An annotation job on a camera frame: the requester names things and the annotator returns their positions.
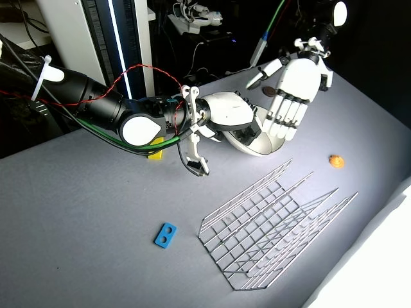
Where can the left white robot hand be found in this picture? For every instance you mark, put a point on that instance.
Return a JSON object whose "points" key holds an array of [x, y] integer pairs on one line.
{"points": [[298, 83]]}

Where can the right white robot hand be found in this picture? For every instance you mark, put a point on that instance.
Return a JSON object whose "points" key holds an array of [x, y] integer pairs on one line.
{"points": [[231, 110]]}

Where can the white round plate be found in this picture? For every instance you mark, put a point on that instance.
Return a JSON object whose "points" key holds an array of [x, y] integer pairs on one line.
{"points": [[268, 144]]}

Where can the brown round cookie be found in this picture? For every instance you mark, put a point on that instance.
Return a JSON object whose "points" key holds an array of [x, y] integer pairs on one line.
{"points": [[269, 91]]}

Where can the orange swirl cookie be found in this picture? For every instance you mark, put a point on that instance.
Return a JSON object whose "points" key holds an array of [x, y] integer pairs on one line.
{"points": [[337, 162]]}

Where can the yellow rectangular block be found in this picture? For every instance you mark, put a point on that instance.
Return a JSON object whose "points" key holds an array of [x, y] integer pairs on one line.
{"points": [[155, 155]]}

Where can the spare white robot hand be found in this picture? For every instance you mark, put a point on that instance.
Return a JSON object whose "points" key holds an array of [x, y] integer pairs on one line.
{"points": [[196, 13]]}

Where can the blue block with two holes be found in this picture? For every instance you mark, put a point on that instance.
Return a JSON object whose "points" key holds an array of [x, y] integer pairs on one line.
{"points": [[160, 244]]}

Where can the white column with blue strip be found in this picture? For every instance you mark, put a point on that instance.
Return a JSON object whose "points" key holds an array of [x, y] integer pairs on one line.
{"points": [[80, 38]]}

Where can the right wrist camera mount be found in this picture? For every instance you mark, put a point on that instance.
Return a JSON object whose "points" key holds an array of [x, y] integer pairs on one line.
{"points": [[194, 96]]}

